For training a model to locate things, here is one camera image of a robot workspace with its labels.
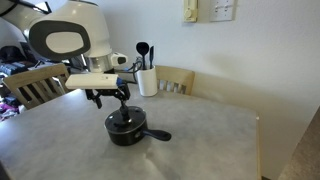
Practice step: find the wooden chair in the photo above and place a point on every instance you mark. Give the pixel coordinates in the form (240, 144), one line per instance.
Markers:
(33, 78)
(175, 78)

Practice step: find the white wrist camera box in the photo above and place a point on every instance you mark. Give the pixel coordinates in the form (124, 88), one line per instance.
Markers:
(91, 81)

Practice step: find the black bag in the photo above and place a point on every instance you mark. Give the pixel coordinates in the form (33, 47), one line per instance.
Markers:
(11, 54)

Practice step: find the white light switch plate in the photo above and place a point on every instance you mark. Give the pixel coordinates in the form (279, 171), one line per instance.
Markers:
(222, 10)

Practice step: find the purple cloth pile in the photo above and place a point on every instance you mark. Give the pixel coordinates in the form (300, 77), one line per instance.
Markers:
(7, 110)

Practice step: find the black spatula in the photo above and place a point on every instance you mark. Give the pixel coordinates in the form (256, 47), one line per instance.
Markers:
(151, 56)

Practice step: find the glass lid with black knob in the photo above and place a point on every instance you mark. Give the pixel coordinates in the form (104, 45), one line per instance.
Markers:
(115, 123)

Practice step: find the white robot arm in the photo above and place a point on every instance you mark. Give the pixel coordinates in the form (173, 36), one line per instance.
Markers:
(66, 33)

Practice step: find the black ladle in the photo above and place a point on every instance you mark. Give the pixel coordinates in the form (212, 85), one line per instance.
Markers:
(142, 48)

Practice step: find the white cylindrical utensil holder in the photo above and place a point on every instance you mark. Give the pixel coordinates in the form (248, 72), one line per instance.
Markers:
(147, 83)

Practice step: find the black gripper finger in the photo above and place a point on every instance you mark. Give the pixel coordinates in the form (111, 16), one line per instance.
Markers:
(98, 101)
(124, 105)

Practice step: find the beige wall thermostat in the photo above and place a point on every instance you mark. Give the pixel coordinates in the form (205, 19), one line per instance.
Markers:
(190, 11)

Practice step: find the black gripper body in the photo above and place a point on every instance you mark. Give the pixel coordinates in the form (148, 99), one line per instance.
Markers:
(110, 92)

